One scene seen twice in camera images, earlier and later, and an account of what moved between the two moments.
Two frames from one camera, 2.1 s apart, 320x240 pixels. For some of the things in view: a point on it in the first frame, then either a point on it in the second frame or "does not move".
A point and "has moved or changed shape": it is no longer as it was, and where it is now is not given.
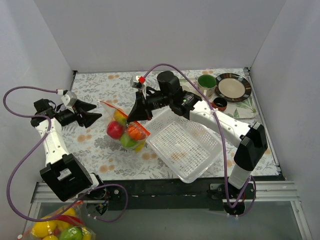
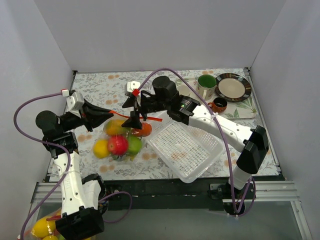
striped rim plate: (233, 87) does not move
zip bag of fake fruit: (131, 134) has moved or changed shape
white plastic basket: (189, 149) does not move
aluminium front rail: (264, 192) does not move
